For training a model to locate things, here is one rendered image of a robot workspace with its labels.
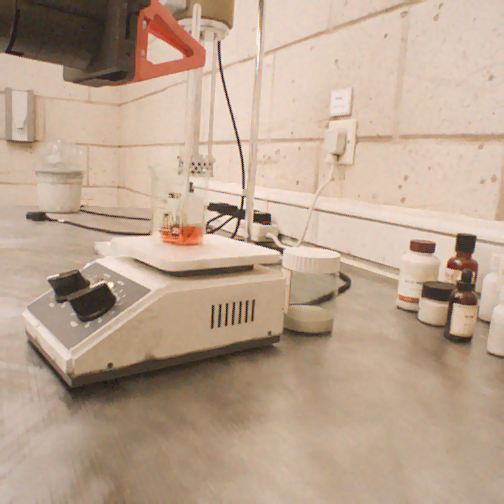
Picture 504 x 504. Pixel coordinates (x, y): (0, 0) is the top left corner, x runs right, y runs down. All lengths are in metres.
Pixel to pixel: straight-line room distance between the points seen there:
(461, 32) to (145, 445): 0.72
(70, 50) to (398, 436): 0.33
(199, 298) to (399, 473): 0.19
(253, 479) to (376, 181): 0.72
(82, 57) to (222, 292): 0.20
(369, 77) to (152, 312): 0.71
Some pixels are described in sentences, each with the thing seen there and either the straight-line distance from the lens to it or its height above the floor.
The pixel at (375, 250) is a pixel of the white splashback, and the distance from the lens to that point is 0.86.
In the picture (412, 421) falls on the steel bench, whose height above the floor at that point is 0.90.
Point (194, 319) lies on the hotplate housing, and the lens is 0.40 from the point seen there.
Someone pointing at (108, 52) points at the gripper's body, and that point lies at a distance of 0.37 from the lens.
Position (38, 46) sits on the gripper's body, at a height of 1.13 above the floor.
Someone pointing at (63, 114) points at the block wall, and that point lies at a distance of 2.87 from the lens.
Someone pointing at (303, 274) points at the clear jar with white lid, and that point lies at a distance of 0.49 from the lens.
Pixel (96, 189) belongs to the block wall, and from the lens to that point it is 2.89.
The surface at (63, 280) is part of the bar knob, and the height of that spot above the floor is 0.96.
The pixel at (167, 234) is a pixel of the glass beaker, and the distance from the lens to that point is 0.43.
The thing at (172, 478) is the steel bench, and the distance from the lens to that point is 0.29.
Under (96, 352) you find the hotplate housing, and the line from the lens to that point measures 0.37.
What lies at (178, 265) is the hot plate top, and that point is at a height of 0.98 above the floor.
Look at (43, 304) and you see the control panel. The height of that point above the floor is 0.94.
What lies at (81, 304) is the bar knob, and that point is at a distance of 0.39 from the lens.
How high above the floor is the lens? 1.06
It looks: 10 degrees down
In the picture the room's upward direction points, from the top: 4 degrees clockwise
